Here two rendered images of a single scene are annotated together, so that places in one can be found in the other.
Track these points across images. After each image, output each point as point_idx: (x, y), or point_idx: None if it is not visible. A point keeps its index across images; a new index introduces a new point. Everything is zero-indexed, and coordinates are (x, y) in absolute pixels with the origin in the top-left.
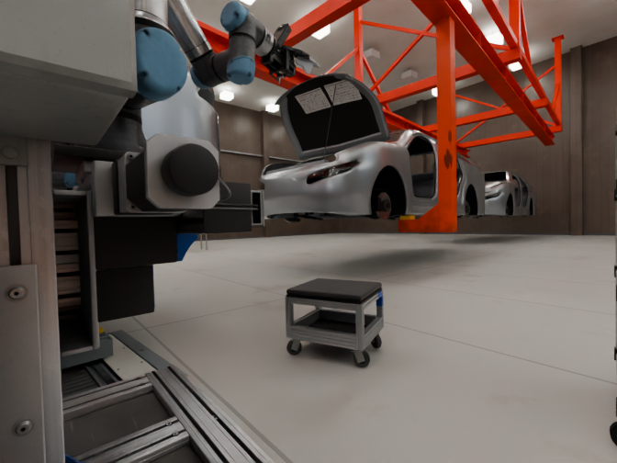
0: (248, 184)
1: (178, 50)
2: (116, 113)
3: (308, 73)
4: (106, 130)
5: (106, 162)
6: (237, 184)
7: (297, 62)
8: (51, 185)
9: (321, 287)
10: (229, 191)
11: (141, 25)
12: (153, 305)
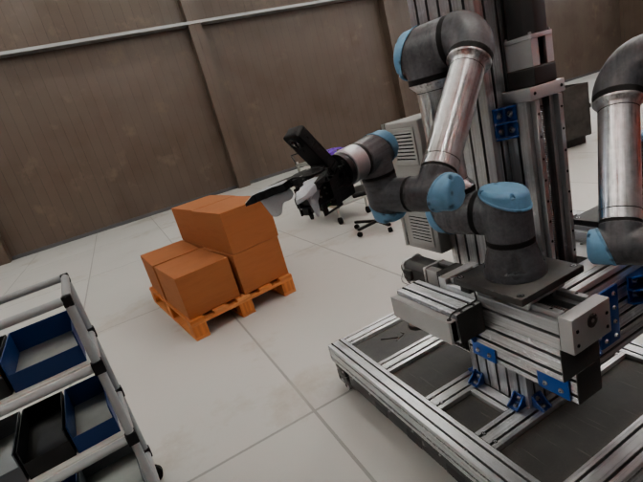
0: (397, 290)
1: None
2: (416, 247)
3: (275, 214)
4: (428, 250)
5: (466, 263)
6: (403, 287)
7: (290, 196)
8: (454, 262)
9: None
10: (401, 278)
11: None
12: (470, 346)
